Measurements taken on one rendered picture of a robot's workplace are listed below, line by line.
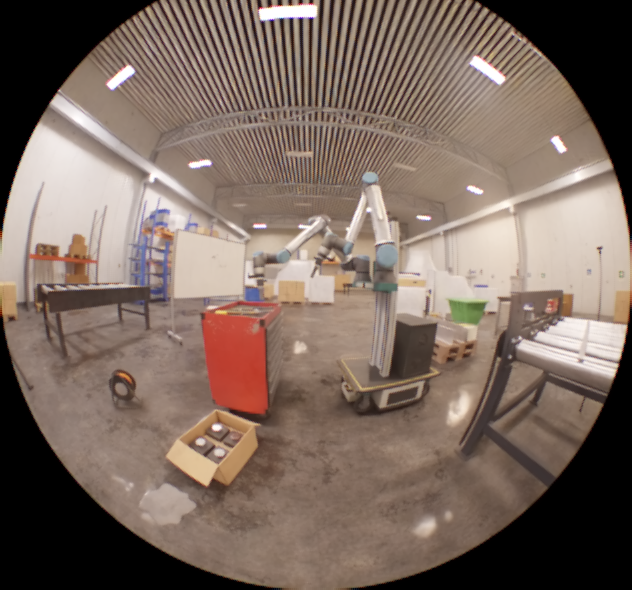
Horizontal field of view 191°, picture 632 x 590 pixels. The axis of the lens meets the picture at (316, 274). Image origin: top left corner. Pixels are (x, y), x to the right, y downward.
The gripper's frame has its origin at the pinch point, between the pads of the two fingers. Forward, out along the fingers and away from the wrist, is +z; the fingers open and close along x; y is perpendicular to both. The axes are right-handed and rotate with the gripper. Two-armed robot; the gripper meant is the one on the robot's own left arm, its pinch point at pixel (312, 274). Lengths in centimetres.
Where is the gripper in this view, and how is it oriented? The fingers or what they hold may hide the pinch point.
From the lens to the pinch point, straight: 141.5
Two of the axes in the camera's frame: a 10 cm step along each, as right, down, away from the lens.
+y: -9.0, -4.4, -0.1
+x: -0.3, 0.9, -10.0
